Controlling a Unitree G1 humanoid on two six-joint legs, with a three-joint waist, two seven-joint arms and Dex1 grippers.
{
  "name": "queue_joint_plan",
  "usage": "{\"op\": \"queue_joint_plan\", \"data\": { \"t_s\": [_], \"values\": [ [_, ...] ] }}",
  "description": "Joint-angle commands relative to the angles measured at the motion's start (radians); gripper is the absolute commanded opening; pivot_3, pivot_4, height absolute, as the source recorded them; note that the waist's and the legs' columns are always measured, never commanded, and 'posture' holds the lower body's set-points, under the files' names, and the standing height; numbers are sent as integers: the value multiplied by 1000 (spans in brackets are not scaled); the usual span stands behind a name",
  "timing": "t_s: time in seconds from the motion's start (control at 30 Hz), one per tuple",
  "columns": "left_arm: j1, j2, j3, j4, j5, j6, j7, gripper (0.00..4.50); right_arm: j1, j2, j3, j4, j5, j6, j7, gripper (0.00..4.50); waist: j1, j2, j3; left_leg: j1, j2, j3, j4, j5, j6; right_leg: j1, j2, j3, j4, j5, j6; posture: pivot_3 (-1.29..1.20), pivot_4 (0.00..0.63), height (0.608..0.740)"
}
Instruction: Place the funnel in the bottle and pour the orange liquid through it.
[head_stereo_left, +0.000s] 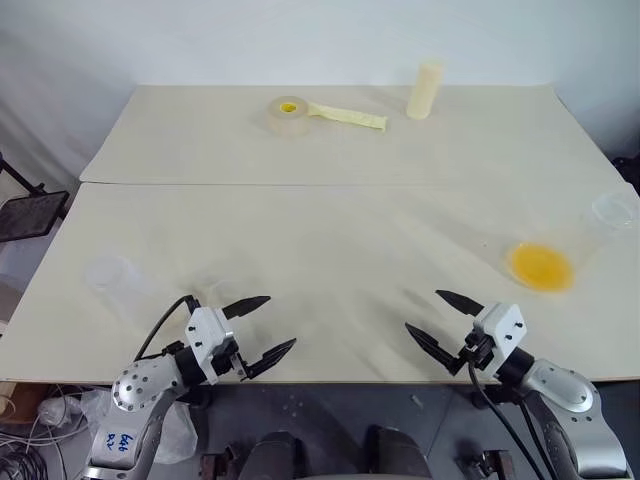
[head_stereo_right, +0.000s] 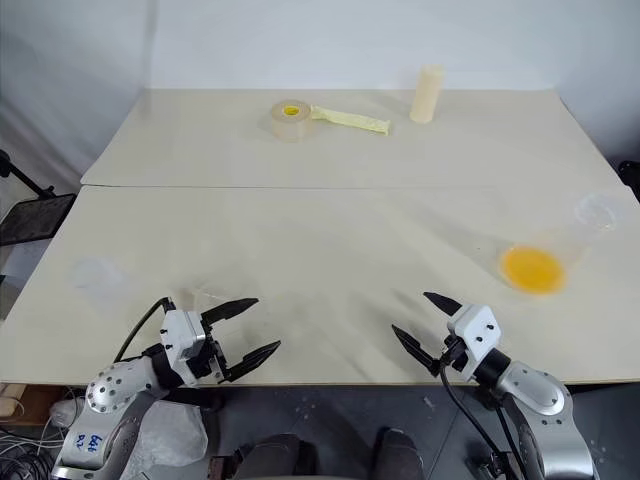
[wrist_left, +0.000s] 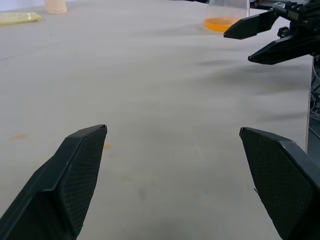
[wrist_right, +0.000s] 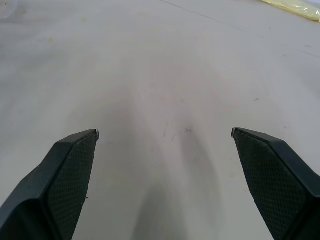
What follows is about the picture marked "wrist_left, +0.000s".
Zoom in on thin white cables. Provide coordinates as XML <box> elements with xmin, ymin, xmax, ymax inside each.
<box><xmin>309</xmin><ymin>82</ymin><xmax>320</xmax><ymax>122</ymax></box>

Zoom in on clear flask with orange liquid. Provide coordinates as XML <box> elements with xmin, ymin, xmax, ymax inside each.
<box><xmin>203</xmin><ymin>0</ymin><xmax>251</xmax><ymax>34</ymax></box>

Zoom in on yellow cloth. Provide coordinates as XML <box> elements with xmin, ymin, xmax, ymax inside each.
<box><xmin>0</xmin><ymin>12</ymin><xmax>43</xmax><ymax>26</ymax></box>

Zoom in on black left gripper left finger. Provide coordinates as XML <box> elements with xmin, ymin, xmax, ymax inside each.
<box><xmin>0</xmin><ymin>124</ymin><xmax>108</xmax><ymax>240</ymax></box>

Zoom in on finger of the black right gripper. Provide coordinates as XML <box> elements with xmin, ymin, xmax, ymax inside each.
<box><xmin>247</xmin><ymin>32</ymin><xmax>320</xmax><ymax>66</ymax></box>
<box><xmin>223</xmin><ymin>10</ymin><xmax>277</xmax><ymax>40</ymax></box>

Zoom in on clear acrylic panel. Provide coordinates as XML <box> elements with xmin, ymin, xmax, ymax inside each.
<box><xmin>305</xmin><ymin>53</ymin><xmax>314</xmax><ymax>154</ymax></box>

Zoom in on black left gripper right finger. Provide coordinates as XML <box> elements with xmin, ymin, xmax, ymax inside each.
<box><xmin>238</xmin><ymin>126</ymin><xmax>320</xmax><ymax>240</ymax></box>

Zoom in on beige plastic cup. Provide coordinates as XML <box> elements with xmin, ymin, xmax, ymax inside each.
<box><xmin>44</xmin><ymin>0</ymin><xmax>68</xmax><ymax>14</ymax></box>

